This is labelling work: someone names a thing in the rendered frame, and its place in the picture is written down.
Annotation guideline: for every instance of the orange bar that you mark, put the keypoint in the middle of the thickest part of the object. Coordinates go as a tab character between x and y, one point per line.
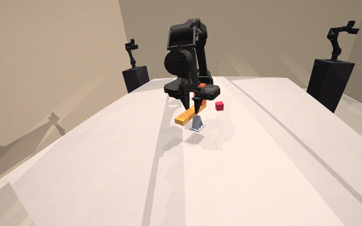
186	116

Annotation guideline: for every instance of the red cube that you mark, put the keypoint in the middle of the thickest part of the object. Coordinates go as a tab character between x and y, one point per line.
219	106

